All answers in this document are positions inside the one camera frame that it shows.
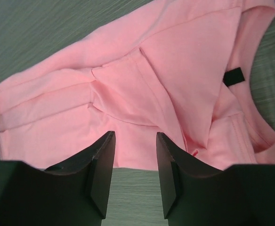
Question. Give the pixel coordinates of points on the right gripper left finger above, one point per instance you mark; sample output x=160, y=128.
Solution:
x=74, y=192

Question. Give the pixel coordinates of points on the pink t shirt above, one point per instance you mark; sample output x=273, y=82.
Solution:
x=181, y=67

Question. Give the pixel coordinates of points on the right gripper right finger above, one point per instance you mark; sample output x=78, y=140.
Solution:
x=197, y=194

